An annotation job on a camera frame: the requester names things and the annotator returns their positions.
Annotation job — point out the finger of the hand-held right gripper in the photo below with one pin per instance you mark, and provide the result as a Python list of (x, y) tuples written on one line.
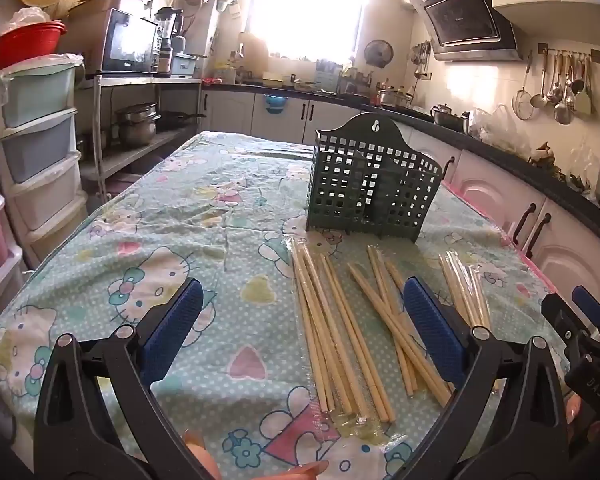
[(562, 320), (590, 307)]

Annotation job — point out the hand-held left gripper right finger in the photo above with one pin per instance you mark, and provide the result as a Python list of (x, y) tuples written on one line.
[(432, 330)]

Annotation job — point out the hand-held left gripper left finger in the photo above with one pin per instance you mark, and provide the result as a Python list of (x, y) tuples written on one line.
[(175, 330)]

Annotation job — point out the pile of chopsticks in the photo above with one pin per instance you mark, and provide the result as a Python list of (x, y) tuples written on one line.
[(330, 320)]

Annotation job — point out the green plastic utensil basket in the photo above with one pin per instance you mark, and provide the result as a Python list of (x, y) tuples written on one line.
[(360, 127)]

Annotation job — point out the row of hanging kitchen utensils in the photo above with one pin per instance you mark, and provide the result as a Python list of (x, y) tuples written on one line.
[(562, 95)]

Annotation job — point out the person's right hand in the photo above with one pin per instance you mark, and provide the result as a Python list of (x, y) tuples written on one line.
[(572, 410)]

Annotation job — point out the person's left hand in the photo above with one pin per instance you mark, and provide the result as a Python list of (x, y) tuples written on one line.
[(202, 460)]

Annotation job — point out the black kitchen countertop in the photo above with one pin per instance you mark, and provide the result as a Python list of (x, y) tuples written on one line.
[(580, 207)]

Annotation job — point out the teal cartoon printed tablecloth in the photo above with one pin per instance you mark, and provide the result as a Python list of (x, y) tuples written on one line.
[(180, 220)]

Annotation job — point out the plastic bag of greens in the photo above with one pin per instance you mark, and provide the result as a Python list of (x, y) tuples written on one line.
[(580, 172)]

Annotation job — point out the white lower kitchen cabinets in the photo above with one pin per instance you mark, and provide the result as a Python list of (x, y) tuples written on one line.
[(480, 195)]

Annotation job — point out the ginger root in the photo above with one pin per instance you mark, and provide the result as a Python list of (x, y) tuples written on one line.
[(545, 155)]

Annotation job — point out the clear plastic food bag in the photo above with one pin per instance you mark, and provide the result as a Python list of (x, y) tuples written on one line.
[(495, 127)]

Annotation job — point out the stacked steel pot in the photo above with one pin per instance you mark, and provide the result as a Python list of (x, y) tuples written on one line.
[(135, 127)]

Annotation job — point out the black frying pan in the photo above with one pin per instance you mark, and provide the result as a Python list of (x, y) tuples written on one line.
[(172, 120)]

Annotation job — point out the steel pot with lid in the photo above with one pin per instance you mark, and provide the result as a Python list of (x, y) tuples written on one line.
[(447, 117)]

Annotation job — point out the teal grey plastic drawer tower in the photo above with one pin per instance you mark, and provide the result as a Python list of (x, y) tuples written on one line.
[(35, 160)]

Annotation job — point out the steel basin pot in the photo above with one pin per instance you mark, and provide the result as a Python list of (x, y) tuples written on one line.
[(392, 96)]

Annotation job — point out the blue plastic bowl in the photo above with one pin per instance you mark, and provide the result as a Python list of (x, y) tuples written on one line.
[(275, 103)]

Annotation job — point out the metal shelf rack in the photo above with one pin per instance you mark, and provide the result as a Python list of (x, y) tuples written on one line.
[(130, 82)]

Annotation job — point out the condiment rack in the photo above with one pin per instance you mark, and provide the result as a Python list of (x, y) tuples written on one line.
[(355, 82)]

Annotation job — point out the light blue container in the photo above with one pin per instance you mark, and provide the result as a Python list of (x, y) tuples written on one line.
[(185, 65)]

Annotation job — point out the small hanging utensil set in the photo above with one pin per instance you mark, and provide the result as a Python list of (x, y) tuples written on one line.
[(420, 60)]

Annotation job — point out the grey blue knife block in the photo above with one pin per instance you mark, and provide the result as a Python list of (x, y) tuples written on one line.
[(327, 76)]

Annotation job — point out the black microwave oven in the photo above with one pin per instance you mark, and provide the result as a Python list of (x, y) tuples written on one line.
[(125, 45)]

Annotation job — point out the black blender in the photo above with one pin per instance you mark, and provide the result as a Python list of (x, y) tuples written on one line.
[(169, 25)]

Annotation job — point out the black range hood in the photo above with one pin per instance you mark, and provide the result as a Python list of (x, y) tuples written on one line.
[(460, 15)]

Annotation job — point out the red plastic basin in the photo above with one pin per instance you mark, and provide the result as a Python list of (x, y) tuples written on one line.
[(27, 45)]

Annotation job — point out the kitchen window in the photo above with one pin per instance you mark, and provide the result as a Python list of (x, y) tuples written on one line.
[(310, 10)]

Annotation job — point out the white plastic bag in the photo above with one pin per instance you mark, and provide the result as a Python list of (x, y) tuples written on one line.
[(27, 15)]

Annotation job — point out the small round wall fan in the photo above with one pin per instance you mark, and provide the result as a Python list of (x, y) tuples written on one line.
[(378, 52)]

